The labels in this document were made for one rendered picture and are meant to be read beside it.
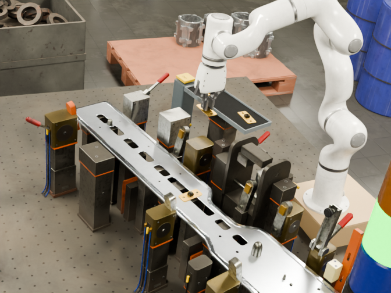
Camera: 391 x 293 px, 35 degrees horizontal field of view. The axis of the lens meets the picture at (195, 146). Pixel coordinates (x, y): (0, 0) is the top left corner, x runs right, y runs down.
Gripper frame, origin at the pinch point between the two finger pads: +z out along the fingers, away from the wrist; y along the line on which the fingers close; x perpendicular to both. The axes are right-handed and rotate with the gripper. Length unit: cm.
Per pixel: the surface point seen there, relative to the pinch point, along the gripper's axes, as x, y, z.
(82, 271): 3, 45, 60
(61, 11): -259, -45, 67
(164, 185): 2.8, 15.2, 29.2
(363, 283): 123, 63, -51
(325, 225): 55, -12, 16
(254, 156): 20.6, -7.7, 11.0
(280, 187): 31.6, -12.1, 17.5
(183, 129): -14.0, -0.8, 18.6
